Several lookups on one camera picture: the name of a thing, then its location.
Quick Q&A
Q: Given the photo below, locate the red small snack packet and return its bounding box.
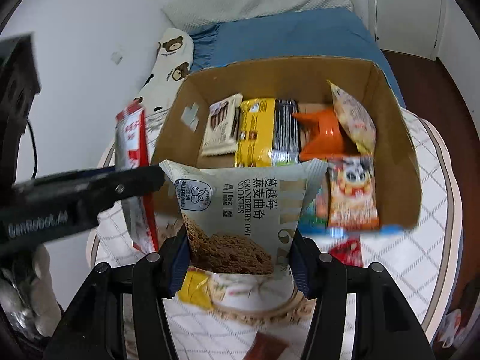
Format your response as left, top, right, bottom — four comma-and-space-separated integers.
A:
328, 237, 364, 267

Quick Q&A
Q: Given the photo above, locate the yellow snack bag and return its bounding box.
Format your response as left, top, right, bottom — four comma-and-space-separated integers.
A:
177, 267, 213, 311

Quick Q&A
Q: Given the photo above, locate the red white spicy strip packet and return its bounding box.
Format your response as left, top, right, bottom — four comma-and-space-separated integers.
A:
115, 99, 159, 254

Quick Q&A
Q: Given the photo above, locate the orange panda snack packet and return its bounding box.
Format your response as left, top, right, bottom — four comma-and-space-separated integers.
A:
328, 156, 380, 231

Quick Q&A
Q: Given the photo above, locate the brown sauce packet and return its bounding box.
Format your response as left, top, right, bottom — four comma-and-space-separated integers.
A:
243, 331, 290, 360

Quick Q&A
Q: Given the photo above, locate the cranberry oat cookie packet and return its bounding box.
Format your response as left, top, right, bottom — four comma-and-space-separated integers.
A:
160, 158, 328, 275

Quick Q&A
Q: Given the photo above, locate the white chocolate wafer pack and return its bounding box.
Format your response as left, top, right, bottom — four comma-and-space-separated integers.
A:
200, 94, 243, 156

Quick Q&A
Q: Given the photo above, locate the orange snack bag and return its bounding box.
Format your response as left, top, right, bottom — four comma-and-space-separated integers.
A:
293, 107, 359, 162

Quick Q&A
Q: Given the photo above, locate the clear yellow pastry bag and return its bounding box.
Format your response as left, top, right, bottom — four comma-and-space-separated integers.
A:
328, 80, 377, 156

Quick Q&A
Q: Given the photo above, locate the yellow black biscuit pack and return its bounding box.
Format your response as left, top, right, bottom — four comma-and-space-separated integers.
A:
234, 98, 300, 167

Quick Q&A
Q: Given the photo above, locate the colourful candy bag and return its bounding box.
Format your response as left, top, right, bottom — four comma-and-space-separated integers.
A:
298, 180, 329, 234

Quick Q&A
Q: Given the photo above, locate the bear print long pillow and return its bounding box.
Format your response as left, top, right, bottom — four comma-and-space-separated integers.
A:
136, 28, 194, 116

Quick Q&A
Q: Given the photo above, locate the cardboard milk box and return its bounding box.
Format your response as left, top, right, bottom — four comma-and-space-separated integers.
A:
152, 57, 422, 232

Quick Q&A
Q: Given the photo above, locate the blue bed sheet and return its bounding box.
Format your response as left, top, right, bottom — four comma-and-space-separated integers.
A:
190, 7, 406, 107

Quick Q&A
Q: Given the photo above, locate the white door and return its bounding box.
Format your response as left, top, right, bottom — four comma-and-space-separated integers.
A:
375, 0, 445, 60

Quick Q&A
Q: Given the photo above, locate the black cable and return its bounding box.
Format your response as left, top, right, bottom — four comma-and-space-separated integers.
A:
26, 119, 38, 181

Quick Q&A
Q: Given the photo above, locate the wall socket left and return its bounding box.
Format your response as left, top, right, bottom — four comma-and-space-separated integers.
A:
111, 49, 124, 65

